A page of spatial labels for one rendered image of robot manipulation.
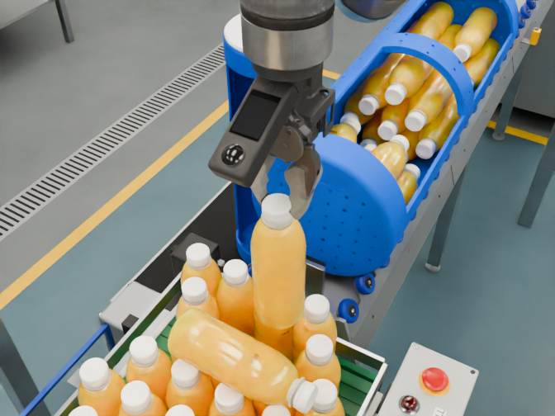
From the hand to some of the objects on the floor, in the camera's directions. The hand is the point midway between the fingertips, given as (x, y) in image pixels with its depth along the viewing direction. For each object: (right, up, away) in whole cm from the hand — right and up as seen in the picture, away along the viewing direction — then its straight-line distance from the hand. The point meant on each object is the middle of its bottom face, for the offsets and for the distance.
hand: (277, 208), depth 75 cm
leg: (+62, -24, +171) cm, 183 cm away
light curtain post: (+106, -6, +190) cm, 217 cm away
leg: (+110, +36, +233) cm, 260 cm away
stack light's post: (-46, -95, +96) cm, 143 cm away
